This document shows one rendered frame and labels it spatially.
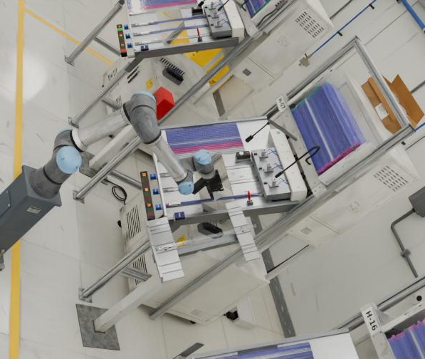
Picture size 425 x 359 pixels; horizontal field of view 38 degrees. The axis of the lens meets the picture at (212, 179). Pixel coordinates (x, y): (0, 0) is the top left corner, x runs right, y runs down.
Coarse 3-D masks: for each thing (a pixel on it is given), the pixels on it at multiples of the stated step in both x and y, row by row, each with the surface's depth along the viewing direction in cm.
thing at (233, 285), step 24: (120, 216) 406; (144, 216) 387; (144, 240) 377; (144, 264) 367; (264, 264) 389; (168, 288) 363; (216, 288) 373; (240, 288) 378; (168, 312) 382; (192, 312) 388; (216, 312) 394
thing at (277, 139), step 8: (272, 136) 351; (280, 136) 351; (272, 144) 352; (280, 144) 347; (288, 144) 347; (280, 152) 342; (288, 152) 343; (280, 160) 338; (288, 160) 338; (288, 168) 334; (296, 168) 335; (288, 176) 330; (296, 176) 331; (288, 184) 329; (296, 184) 326; (304, 184) 327; (296, 192) 323; (304, 192) 325
